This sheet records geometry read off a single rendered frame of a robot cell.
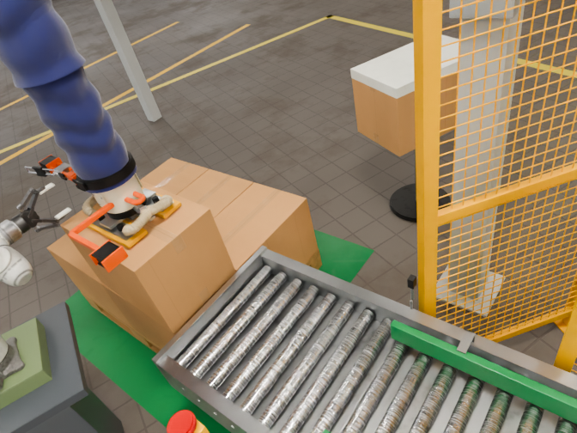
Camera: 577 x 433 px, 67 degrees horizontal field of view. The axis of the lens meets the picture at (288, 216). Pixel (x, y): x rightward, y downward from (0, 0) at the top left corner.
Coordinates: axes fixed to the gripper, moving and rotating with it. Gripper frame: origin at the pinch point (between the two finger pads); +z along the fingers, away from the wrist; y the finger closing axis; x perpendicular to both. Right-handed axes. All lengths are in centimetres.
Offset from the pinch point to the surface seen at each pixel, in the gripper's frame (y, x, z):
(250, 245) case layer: 53, 49, 51
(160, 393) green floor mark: 108, 27, -20
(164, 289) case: 31, 54, -1
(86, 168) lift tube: -19.5, 32.1, 5.2
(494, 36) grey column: -32, 141, 107
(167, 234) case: 14, 50, 13
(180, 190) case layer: 53, -26, 69
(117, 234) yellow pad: 10.2, 33.1, 2.0
